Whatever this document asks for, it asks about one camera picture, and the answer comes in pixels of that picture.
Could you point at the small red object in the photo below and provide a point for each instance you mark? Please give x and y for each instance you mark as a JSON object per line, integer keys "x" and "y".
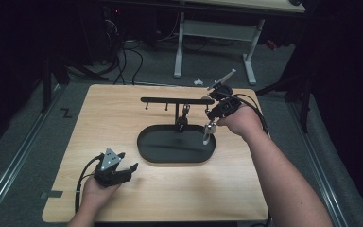
{"x": 271, "y": 44}

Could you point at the small white floor object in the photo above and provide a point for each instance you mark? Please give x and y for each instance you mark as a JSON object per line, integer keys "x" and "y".
{"x": 198, "y": 81}

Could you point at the grey tape strip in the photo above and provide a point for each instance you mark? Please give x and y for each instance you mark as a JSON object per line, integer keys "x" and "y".
{"x": 53, "y": 194}

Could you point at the person's left hand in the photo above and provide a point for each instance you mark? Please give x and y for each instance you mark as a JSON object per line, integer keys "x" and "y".
{"x": 96, "y": 195}

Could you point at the black car key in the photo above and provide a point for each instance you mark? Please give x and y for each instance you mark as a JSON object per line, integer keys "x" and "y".
{"x": 182, "y": 121}

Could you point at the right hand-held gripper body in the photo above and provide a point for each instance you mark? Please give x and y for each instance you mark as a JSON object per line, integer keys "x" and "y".
{"x": 226, "y": 102}

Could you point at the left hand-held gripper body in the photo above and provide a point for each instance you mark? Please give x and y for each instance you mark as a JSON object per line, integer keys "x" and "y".
{"x": 108, "y": 175}

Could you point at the black metal stand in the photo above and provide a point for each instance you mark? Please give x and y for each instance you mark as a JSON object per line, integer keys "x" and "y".
{"x": 47, "y": 82}
{"x": 304, "y": 101}

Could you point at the white-framed desk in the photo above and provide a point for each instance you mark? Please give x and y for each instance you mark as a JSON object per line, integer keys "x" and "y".
{"x": 216, "y": 30}

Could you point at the metal floor rail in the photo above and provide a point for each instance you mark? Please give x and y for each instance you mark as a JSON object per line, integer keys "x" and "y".
{"x": 15, "y": 164}
{"x": 319, "y": 157}

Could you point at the person's right hand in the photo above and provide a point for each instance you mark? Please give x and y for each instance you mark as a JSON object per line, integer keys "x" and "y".
{"x": 242, "y": 121}

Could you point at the black key rack with tray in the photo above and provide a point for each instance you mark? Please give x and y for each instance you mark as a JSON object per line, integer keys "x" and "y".
{"x": 173, "y": 144}

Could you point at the small grey round pad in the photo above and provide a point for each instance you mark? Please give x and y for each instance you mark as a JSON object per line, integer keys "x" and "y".
{"x": 205, "y": 98}

